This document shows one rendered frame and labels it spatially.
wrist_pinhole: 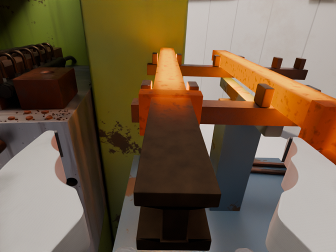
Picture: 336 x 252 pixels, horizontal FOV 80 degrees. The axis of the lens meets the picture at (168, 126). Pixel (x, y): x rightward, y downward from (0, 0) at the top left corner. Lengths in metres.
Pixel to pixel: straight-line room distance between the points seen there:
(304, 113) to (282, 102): 0.03
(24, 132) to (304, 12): 2.30
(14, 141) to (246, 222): 0.46
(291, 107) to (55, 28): 0.88
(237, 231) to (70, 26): 0.87
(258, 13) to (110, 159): 2.23
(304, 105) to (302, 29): 2.20
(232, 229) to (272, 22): 2.26
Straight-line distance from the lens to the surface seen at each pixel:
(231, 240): 0.41
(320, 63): 2.34
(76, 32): 0.94
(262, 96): 0.22
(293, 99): 0.21
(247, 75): 0.30
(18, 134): 0.48
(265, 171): 0.56
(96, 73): 0.59
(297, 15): 2.42
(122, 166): 0.73
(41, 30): 0.98
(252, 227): 0.44
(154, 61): 0.40
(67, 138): 0.45
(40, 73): 0.55
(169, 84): 0.19
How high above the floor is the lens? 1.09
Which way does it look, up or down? 27 degrees down
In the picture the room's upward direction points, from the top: 2 degrees clockwise
